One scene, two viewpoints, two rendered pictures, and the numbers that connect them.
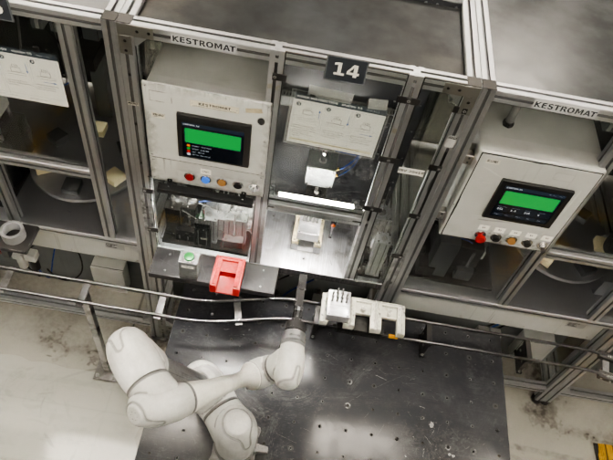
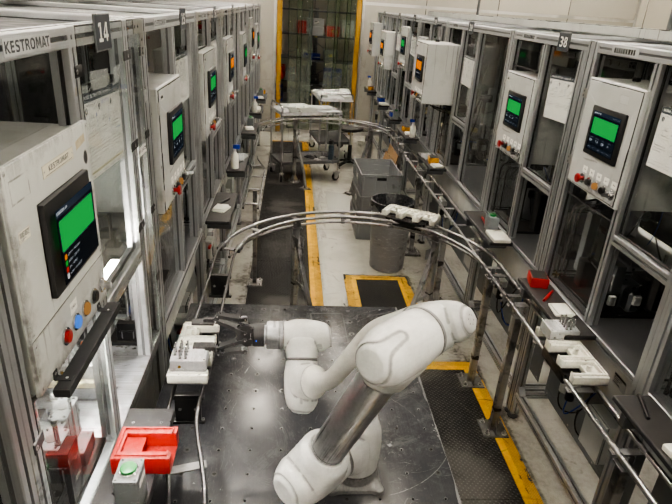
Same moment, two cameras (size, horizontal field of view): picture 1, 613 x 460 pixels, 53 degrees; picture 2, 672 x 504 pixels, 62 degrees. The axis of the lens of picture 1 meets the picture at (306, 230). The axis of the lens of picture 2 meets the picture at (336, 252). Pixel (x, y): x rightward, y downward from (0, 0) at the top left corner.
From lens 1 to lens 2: 204 cm
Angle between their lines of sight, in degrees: 73
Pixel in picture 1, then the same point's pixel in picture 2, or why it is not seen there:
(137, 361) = (414, 316)
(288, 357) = (304, 323)
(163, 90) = (20, 170)
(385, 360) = (226, 367)
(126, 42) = not seen: outside the picture
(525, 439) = not seen: hidden behind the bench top
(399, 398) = (267, 358)
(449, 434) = not seen: hidden behind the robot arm
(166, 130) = (35, 259)
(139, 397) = (453, 309)
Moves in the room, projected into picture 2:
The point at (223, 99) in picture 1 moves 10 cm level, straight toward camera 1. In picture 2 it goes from (61, 142) to (113, 142)
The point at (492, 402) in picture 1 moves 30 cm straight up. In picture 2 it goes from (260, 310) to (260, 256)
